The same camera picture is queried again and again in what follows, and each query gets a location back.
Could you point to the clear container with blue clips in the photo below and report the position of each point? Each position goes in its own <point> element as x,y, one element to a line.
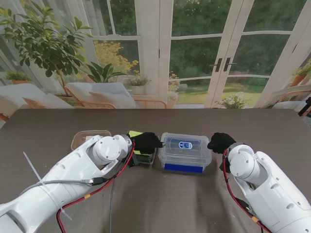
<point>184,162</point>

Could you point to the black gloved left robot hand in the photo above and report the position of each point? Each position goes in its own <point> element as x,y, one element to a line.
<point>147,143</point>

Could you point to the clear lid with green sticker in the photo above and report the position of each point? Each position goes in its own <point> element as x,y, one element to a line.
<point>134,133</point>

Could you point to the clear lid with white label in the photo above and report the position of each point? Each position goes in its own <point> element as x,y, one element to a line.
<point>82,136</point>

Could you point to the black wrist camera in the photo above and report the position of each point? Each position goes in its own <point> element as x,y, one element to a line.
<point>222,166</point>
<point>133,161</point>

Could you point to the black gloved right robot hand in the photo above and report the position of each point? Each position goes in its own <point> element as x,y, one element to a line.
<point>222,143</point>

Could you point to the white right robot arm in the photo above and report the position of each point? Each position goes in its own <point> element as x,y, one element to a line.
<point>264,184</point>

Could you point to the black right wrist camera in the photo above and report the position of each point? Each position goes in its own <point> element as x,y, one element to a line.
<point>222,166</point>

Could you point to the white zip tie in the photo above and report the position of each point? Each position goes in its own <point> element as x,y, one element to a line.
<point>66,213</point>
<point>32,167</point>

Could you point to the printed sunroom backdrop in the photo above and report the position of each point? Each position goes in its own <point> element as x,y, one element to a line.
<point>194,48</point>

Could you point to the black tripod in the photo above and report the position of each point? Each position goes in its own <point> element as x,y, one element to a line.
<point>306,106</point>

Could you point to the black plastic tray container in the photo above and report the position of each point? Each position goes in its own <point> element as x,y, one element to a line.
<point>144,159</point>

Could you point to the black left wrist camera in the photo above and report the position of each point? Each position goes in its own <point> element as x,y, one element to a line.
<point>133,161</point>

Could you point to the clear plastic lid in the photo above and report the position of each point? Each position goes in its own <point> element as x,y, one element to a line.
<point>175,143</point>

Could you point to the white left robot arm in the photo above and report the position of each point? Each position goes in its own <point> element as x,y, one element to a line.
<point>73,174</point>

